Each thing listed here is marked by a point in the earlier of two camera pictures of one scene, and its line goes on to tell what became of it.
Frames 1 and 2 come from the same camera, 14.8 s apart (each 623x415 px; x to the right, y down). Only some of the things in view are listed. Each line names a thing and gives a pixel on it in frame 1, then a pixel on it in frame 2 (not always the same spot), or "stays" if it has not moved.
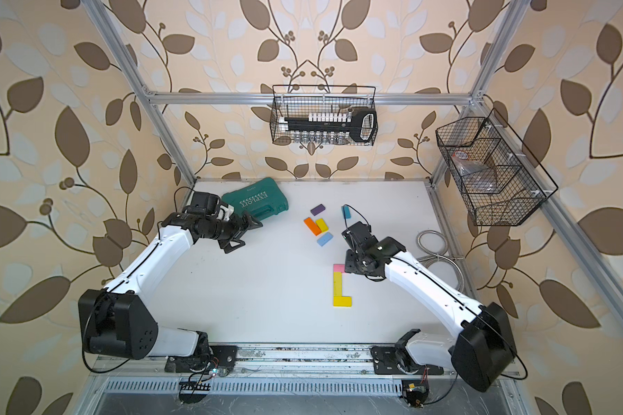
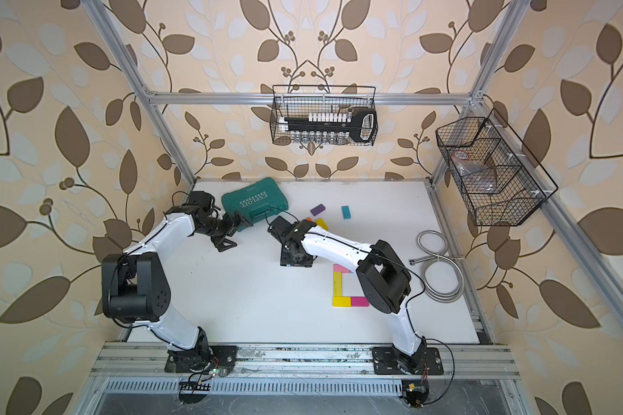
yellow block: x=342 y=301 stays
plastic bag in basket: x=476 y=176 stays
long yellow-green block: x=337 y=284 stays
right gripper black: x=349 y=262 -> x=285 y=258
